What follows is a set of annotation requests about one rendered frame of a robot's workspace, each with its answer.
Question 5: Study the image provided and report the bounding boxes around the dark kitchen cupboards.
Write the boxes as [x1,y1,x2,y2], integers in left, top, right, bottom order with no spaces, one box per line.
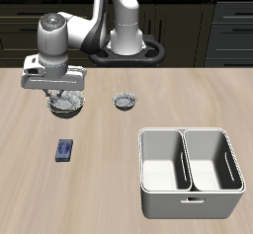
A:
[0,0,253,69]

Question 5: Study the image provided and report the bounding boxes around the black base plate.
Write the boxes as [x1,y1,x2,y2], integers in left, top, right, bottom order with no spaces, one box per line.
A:
[87,35,166,65]

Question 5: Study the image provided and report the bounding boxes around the white two-bin basket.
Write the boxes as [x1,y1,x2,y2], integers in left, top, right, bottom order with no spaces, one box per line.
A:
[137,126,247,220]

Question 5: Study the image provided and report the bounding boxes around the small grey patterned bowl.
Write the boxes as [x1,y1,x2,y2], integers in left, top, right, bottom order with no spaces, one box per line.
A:
[111,92,138,112]

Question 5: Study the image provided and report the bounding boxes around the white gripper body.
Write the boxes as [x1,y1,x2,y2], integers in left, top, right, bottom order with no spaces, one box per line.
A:
[20,64,88,92]

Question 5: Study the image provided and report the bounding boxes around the large grey patterned bowl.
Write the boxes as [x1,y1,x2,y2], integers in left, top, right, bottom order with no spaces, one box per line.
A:
[45,90,86,119]

